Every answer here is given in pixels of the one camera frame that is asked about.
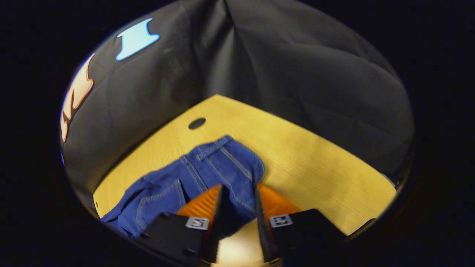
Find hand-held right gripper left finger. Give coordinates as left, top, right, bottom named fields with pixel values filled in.
left=139, top=184, right=225, bottom=264

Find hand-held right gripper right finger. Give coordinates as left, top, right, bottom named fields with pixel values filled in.
left=254, top=183, right=346, bottom=264

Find blue denim jeans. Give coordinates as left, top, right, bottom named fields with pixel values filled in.
left=99, top=135, right=266, bottom=240

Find black backdrop cloth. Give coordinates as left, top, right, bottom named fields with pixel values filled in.
left=59, top=0, right=414, bottom=208

